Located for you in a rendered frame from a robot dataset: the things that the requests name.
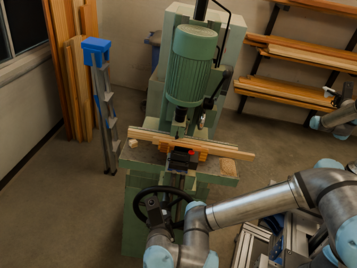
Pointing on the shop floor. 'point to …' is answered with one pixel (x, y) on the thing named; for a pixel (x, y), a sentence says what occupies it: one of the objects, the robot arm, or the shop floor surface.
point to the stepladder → (103, 97)
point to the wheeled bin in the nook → (155, 41)
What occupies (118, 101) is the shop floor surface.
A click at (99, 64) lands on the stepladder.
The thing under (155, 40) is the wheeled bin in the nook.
